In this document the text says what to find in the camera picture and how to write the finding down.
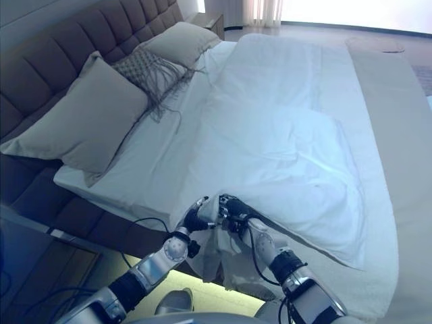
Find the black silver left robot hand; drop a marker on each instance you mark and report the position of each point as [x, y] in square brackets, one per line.
[197, 217]

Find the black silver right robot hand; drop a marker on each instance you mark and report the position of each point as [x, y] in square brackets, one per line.
[238, 209]

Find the white duvet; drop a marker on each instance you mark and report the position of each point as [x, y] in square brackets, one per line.
[276, 141]

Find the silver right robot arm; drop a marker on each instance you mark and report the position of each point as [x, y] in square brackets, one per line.
[293, 276]

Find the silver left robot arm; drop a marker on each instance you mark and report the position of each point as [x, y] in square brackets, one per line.
[148, 266]

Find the white bed sheet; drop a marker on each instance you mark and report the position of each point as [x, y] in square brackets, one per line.
[152, 175]

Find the beige bed runner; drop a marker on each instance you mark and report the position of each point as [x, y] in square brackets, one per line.
[408, 168]

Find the silver robot torso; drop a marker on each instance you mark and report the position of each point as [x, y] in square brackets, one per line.
[209, 314]

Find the large beige pillow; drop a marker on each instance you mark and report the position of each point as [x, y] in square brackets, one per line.
[87, 125]

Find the patterned fringed cushion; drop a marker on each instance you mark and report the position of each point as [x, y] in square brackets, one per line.
[148, 67]

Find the large wooden nightstand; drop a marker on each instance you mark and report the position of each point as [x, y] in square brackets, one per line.
[44, 263]

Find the small beige pillow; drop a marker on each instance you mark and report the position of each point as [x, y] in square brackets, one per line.
[182, 42]

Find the small wooden nightstand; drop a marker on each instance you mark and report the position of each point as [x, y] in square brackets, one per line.
[211, 25]

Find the sheer striped curtain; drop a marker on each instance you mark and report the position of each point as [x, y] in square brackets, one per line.
[263, 11]

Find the tufted upholstered headboard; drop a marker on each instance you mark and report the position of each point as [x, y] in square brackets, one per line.
[60, 50]

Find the grey floor rug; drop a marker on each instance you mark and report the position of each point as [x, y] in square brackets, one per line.
[422, 77]

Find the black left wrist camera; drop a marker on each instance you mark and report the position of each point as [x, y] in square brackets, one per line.
[194, 248]

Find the brown upholstered bed frame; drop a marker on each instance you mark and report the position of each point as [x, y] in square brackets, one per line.
[50, 199]

